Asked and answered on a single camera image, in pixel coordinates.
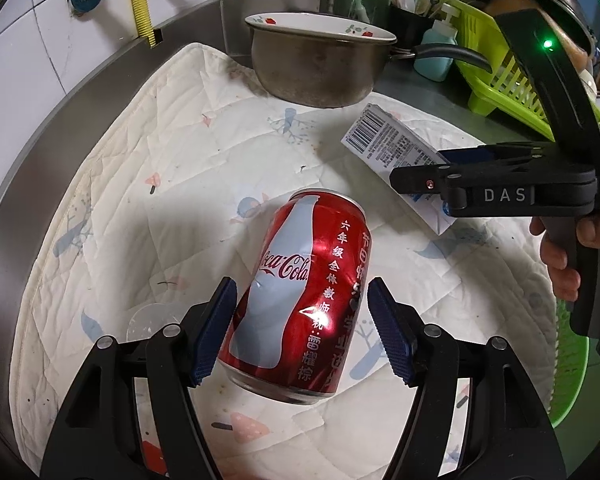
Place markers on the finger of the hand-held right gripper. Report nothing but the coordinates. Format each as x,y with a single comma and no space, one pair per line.
505,155
480,177

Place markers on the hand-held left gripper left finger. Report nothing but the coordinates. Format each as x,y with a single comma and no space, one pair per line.
212,335

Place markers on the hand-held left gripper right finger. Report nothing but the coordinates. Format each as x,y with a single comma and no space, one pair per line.
387,330

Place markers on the red soda can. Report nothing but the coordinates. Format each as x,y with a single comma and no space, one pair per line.
290,310

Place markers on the blue and white carton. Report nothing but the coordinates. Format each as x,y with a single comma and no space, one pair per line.
390,140

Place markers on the green perforated plastic basket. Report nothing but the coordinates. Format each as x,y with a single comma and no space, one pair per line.
570,370

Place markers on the person's right hand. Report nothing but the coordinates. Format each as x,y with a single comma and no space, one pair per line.
560,265

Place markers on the clear plastic lid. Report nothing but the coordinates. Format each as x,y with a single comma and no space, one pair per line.
147,320

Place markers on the green dish rack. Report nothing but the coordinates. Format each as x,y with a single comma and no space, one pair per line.
485,85

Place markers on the brown pot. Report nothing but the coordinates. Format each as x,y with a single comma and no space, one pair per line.
505,2

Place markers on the teal soap bottle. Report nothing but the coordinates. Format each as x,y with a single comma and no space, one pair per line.
432,55

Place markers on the white quilted mat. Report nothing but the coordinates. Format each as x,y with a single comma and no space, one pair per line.
155,210

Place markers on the green glass jar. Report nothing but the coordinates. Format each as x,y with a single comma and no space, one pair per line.
370,0

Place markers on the white floral bowl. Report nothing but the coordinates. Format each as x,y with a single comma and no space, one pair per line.
325,27

